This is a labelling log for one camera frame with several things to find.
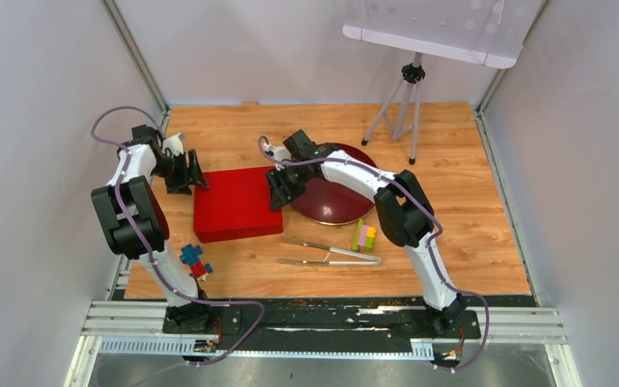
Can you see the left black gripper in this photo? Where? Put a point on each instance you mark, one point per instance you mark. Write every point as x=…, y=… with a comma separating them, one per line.
x=181, y=185

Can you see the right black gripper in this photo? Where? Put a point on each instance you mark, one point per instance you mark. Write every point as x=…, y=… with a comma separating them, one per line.
x=281, y=196

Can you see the red box lid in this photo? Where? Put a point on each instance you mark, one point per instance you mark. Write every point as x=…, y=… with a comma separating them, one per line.
x=236, y=205

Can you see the metal tongs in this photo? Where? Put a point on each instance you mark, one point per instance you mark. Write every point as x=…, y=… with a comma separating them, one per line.
x=334, y=256

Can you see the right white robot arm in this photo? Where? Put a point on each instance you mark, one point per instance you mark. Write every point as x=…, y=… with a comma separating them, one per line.
x=405, y=214

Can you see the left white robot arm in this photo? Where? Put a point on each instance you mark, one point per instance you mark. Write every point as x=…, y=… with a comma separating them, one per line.
x=135, y=226

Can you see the dark red round tray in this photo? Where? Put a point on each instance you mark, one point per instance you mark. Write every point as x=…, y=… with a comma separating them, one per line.
x=330, y=203

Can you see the blue red toy car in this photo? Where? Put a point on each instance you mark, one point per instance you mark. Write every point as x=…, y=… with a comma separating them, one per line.
x=191, y=257

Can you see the green pink toy blocks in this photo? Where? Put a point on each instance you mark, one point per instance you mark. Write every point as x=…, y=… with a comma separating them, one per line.
x=365, y=237

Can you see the grey tripod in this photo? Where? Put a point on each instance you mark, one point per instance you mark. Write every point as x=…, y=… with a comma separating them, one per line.
x=409, y=110

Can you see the white board on tripod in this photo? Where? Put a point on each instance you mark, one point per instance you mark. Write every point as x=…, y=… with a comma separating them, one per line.
x=490, y=33

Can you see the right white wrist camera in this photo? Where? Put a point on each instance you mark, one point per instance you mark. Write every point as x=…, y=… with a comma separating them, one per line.
x=279, y=153

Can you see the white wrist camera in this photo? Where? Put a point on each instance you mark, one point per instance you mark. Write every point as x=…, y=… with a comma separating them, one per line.
x=279, y=153
x=173, y=145

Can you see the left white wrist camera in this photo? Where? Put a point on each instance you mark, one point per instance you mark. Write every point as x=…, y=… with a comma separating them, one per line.
x=173, y=145

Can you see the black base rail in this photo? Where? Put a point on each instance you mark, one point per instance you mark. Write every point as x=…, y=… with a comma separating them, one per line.
x=303, y=326

